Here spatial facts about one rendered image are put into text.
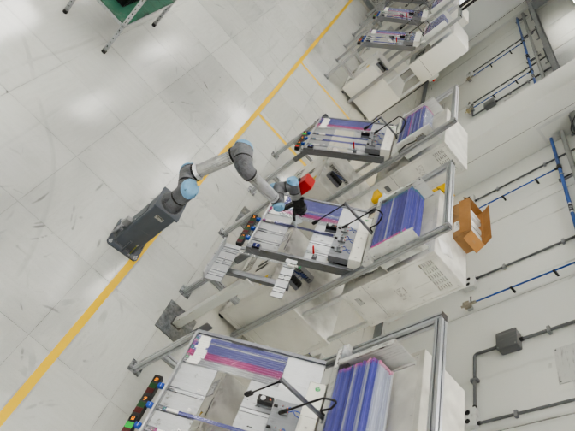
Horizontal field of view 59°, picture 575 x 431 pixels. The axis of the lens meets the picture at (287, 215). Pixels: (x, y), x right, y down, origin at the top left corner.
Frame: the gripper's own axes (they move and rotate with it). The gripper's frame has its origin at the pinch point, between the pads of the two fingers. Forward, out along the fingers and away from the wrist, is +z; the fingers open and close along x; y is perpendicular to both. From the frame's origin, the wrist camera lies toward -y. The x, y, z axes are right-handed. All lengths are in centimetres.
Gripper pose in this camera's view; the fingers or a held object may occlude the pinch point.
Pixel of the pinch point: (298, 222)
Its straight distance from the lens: 354.1
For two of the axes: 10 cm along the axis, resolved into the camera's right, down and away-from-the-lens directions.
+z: 1.9, 8.4, 5.2
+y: 9.4, 0.0, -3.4
